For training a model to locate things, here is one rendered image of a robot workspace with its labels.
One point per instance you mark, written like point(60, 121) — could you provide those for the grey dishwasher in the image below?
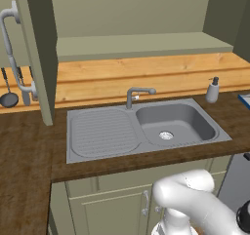
point(234, 187)

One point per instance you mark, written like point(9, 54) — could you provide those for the olive false drawer front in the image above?
point(149, 175)

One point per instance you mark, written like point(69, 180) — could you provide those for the blue tray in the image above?
point(245, 99)

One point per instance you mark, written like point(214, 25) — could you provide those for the grey hanging spatula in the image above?
point(25, 97)

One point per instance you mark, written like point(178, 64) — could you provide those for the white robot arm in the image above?
point(192, 203)

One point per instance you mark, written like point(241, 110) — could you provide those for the grey sink tap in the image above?
point(130, 96)

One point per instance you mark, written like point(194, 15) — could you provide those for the olive wall cabinet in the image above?
point(136, 45)

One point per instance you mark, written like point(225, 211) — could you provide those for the dark grey hanging ladle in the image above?
point(9, 99)

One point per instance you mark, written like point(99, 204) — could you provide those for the grey soap dispenser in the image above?
point(212, 92)

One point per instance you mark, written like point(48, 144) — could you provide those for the grey steel sink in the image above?
point(104, 135)

